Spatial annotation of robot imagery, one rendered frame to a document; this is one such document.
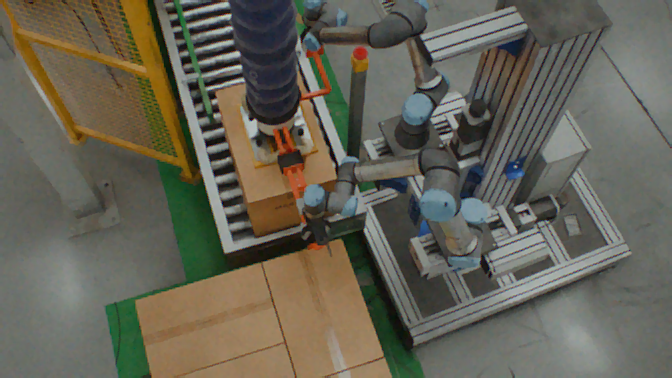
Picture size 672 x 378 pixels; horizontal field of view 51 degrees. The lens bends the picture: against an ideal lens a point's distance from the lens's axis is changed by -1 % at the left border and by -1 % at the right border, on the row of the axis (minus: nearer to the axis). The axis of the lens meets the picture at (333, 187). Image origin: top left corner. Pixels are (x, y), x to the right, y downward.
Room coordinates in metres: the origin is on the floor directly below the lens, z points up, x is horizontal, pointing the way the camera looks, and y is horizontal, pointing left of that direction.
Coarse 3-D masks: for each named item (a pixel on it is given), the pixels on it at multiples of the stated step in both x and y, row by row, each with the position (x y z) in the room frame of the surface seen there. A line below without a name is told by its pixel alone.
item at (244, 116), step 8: (240, 104) 1.78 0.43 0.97; (240, 112) 1.74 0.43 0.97; (248, 112) 1.74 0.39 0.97; (240, 120) 1.70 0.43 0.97; (248, 120) 1.70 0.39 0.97; (248, 136) 1.62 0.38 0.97; (264, 136) 1.62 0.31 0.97; (248, 144) 1.58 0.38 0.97; (256, 144) 1.57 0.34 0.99; (264, 144) 1.58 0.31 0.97; (256, 152) 1.53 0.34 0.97; (272, 152) 1.54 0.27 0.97; (256, 160) 1.49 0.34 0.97; (256, 168) 1.47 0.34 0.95
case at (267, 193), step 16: (224, 96) 1.84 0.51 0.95; (224, 112) 1.75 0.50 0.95; (224, 128) 1.78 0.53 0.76; (240, 128) 1.67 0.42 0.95; (240, 144) 1.59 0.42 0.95; (272, 144) 1.59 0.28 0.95; (320, 144) 1.60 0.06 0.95; (240, 160) 1.51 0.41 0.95; (304, 160) 1.51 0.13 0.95; (320, 160) 1.52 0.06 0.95; (240, 176) 1.43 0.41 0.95; (256, 176) 1.43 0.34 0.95; (272, 176) 1.43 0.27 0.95; (304, 176) 1.43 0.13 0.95; (320, 176) 1.44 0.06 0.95; (256, 192) 1.35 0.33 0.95; (272, 192) 1.35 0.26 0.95; (288, 192) 1.36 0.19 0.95; (256, 208) 1.31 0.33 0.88; (272, 208) 1.33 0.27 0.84; (288, 208) 1.35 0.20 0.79; (256, 224) 1.30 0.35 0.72; (272, 224) 1.33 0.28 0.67; (288, 224) 1.35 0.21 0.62
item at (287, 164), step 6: (294, 150) 1.48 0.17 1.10; (282, 156) 1.45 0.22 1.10; (288, 156) 1.45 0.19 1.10; (294, 156) 1.45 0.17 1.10; (300, 156) 1.45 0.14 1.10; (282, 162) 1.42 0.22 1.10; (288, 162) 1.42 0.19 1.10; (294, 162) 1.42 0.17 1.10; (300, 162) 1.42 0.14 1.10; (282, 168) 1.39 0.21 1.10; (288, 168) 1.39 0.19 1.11; (294, 168) 1.40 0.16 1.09
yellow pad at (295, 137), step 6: (300, 102) 1.80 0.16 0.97; (300, 108) 1.77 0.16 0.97; (306, 120) 1.71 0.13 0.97; (300, 126) 1.67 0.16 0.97; (306, 126) 1.67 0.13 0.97; (294, 132) 1.64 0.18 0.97; (300, 132) 1.63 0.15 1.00; (306, 132) 1.64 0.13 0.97; (312, 132) 1.65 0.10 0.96; (294, 138) 1.61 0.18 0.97; (300, 138) 1.61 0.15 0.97; (312, 138) 1.62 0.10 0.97; (294, 144) 1.58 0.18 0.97; (300, 144) 1.58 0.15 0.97; (312, 150) 1.55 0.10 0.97
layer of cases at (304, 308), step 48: (336, 240) 1.31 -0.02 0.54; (192, 288) 1.05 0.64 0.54; (240, 288) 1.06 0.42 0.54; (288, 288) 1.06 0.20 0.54; (336, 288) 1.07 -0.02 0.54; (144, 336) 0.82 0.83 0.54; (192, 336) 0.83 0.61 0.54; (240, 336) 0.83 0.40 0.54; (288, 336) 0.84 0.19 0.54; (336, 336) 0.84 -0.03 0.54
